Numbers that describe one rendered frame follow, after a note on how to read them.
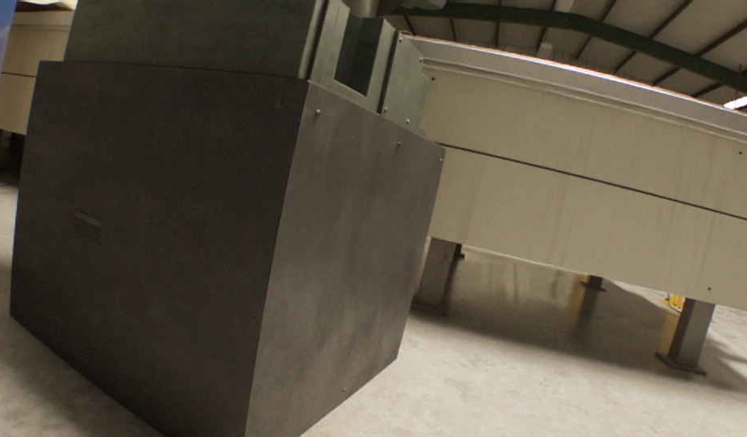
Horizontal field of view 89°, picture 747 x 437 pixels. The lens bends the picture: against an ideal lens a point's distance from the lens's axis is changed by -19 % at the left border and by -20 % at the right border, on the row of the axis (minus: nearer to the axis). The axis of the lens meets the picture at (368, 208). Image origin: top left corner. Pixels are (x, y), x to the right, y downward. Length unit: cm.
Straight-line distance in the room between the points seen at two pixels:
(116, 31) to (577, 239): 126
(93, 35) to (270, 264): 55
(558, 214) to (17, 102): 237
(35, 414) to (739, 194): 175
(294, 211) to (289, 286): 9
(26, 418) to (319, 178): 52
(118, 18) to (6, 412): 62
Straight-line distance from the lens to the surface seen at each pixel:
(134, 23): 80
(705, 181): 157
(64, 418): 74
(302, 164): 52
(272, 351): 58
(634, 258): 149
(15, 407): 77
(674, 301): 328
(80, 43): 92
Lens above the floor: 42
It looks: 5 degrees down
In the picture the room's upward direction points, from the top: 12 degrees clockwise
